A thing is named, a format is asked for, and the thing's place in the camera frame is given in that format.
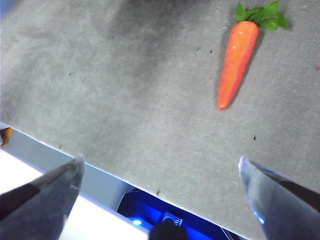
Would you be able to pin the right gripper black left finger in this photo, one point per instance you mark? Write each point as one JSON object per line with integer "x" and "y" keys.
{"x": 37, "y": 212}

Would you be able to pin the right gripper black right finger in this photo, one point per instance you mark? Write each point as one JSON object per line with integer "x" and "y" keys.
{"x": 282, "y": 207}

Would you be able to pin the orange carrot with green leaves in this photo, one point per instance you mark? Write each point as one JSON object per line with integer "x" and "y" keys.
{"x": 237, "y": 62}

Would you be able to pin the orange object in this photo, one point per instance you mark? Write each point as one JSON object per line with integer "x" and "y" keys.
{"x": 5, "y": 136}

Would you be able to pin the blue-lit black device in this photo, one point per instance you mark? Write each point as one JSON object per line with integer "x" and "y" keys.
{"x": 150, "y": 210}

